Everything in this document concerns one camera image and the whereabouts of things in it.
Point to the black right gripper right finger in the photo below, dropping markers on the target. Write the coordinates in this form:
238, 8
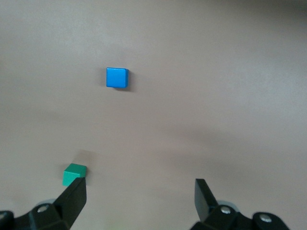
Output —
204, 203

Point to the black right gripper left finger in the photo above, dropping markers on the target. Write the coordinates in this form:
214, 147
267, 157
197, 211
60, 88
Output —
72, 203

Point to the blue cube block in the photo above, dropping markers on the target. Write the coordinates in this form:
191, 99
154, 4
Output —
116, 77

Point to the green cube block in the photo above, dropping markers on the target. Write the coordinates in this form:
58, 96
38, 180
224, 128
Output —
70, 178

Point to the brown table cover sheet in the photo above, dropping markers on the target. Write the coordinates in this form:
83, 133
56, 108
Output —
216, 95

